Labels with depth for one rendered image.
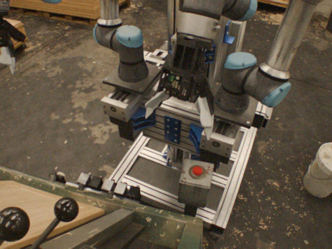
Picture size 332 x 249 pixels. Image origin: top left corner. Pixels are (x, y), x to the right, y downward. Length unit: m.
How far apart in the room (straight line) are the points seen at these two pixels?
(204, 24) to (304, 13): 0.47
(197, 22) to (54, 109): 2.48
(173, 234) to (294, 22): 0.81
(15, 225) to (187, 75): 0.36
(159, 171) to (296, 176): 1.16
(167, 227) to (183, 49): 0.65
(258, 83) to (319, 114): 2.12
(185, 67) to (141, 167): 1.47
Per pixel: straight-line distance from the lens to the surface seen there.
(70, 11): 4.58
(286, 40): 0.92
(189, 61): 0.50
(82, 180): 1.26
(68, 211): 0.40
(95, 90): 2.96
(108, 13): 1.24
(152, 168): 1.91
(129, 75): 1.23
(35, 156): 2.50
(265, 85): 0.96
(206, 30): 0.50
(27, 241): 0.63
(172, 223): 0.96
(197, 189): 1.02
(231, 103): 1.09
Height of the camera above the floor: 1.79
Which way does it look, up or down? 46 degrees down
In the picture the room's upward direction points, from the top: straight up
